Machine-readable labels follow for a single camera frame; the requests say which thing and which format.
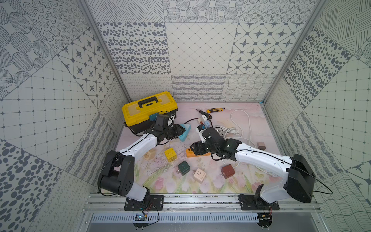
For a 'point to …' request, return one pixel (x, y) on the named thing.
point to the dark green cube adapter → (183, 167)
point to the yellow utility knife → (215, 109)
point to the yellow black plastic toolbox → (136, 113)
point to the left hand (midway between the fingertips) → (183, 128)
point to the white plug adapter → (204, 117)
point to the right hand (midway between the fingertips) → (197, 145)
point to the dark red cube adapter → (228, 171)
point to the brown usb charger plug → (261, 146)
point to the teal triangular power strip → (184, 136)
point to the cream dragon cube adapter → (150, 154)
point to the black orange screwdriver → (208, 116)
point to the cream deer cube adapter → (199, 175)
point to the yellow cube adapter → (170, 154)
